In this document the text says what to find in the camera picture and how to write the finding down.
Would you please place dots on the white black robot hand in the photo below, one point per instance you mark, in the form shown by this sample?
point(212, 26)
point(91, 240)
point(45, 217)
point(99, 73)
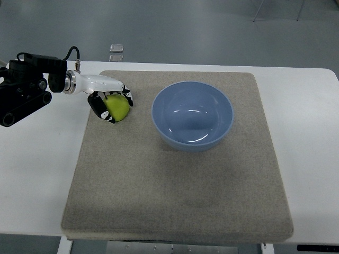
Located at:
point(98, 88)

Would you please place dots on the green pear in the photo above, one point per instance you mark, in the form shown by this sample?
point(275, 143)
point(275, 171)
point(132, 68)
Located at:
point(117, 106)

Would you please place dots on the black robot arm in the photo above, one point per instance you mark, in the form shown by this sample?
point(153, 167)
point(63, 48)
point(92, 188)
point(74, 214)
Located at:
point(28, 84)

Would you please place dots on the blue bowl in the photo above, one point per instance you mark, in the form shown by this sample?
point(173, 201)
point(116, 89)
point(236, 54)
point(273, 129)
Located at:
point(192, 116)

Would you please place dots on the lower metal floor plate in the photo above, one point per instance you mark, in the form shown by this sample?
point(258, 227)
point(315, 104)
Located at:
point(116, 58)

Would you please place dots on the metal floor plate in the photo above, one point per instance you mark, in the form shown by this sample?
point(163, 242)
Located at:
point(116, 58)
point(116, 48)

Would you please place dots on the upper metal floor plate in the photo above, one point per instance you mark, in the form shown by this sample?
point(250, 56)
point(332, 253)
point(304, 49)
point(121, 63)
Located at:
point(116, 48)

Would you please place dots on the grey felt mat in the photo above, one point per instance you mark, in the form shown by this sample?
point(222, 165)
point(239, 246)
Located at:
point(130, 185)

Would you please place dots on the metal chair legs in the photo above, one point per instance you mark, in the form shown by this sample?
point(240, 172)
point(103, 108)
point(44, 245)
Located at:
point(279, 9)

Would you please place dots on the white table frame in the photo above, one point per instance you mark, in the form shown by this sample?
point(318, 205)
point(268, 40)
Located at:
point(147, 247)

